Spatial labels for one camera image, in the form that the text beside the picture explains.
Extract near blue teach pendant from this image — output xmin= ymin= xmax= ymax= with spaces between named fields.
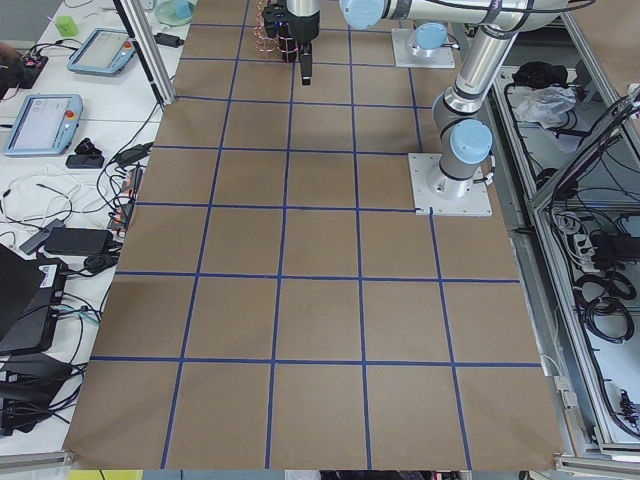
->
xmin=3 ymin=94 xmax=84 ymax=157

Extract black laptop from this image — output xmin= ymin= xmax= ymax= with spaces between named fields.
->
xmin=1 ymin=246 xmax=67 ymax=355

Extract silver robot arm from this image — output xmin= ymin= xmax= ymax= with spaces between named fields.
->
xmin=406 ymin=22 xmax=459 ymax=58
xmin=339 ymin=1 xmax=569 ymax=199

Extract copper wire wine rack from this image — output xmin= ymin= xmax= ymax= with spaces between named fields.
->
xmin=253 ymin=0 xmax=280 ymax=59

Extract far blue teach pendant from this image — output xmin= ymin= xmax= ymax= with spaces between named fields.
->
xmin=67 ymin=28 xmax=135 ymax=76

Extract dark bottle in rack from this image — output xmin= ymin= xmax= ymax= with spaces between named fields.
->
xmin=277 ymin=25 xmax=298 ymax=64

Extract aluminium frame post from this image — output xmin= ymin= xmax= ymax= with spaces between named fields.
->
xmin=113 ymin=0 xmax=175 ymax=107

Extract black power brick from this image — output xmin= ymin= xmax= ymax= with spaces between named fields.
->
xmin=44 ymin=227 xmax=115 ymax=256

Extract green glass plate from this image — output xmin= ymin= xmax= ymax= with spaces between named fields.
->
xmin=154 ymin=0 xmax=196 ymax=27

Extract blue teach pendant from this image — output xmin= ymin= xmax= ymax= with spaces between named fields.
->
xmin=3 ymin=94 xmax=84 ymax=157
xmin=67 ymin=28 xmax=135 ymax=76

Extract small black power adapter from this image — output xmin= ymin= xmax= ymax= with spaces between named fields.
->
xmin=154 ymin=32 xmax=184 ymax=48

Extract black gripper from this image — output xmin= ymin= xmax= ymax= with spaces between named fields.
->
xmin=286 ymin=12 xmax=320 ymax=86

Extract green block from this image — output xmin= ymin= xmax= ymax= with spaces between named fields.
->
xmin=54 ymin=15 xmax=78 ymax=38

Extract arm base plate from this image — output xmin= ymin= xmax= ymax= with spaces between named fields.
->
xmin=408 ymin=153 xmax=493 ymax=217
xmin=391 ymin=23 xmax=456 ymax=69

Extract white crumpled cloth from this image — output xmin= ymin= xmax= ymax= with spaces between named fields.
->
xmin=515 ymin=86 xmax=577 ymax=129

